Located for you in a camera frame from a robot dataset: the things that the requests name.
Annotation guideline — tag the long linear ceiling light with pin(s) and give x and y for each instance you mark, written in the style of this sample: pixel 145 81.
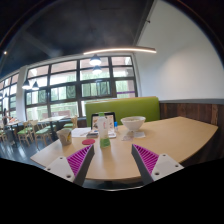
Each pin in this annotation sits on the long linear ceiling light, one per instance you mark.
pixel 122 49

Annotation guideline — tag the green upholstered bench backrest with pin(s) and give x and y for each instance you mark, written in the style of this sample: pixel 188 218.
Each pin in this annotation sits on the green upholstered bench backrest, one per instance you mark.
pixel 147 107

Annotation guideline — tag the small blue capped bottle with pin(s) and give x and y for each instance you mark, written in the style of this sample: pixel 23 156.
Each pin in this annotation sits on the small blue capped bottle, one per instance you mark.
pixel 115 126

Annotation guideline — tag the background wooden dining table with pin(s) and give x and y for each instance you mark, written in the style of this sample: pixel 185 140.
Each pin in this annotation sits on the background wooden dining table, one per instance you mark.
pixel 51 120

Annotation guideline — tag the white paper sheet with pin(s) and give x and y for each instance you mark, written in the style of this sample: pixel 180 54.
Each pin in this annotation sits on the white paper sheet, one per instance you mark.
pixel 80 132

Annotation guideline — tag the wooden chair green seat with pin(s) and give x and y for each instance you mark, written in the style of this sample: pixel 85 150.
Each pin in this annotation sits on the wooden chair green seat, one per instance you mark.
pixel 40 134
pixel 24 135

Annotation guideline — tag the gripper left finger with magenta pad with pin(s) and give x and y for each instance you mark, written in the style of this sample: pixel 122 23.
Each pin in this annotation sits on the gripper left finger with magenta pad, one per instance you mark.
pixel 74 167

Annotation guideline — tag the red round lid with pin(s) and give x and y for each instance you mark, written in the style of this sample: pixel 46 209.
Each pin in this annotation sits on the red round lid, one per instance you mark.
pixel 88 141

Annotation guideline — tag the white ceramic bowl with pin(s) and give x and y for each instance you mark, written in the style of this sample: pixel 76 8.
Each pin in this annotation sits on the white ceramic bowl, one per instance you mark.
pixel 133 123

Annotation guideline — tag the clear bottle with green label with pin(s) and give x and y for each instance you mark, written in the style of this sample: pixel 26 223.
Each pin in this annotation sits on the clear bottle with green label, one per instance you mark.
pixel 103 131

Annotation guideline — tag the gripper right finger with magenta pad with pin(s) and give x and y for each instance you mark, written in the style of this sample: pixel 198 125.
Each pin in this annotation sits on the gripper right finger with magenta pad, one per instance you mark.
pixel 152 166

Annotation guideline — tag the pendant lamp near window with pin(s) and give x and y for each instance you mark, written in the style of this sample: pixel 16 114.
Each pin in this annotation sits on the pendant lamp near window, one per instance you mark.
pixel 95 60

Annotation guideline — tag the left pendant lamp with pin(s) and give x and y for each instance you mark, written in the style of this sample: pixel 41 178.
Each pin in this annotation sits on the left pendant lamp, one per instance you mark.
pixel 26 85

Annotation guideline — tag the black tablet display stand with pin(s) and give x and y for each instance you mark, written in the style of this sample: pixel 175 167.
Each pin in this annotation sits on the black tablet display stand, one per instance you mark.
pixel 110 116

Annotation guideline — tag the beige paper cup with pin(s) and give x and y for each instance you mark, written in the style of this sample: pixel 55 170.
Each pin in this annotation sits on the beige paper cup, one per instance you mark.
pixel 64 136

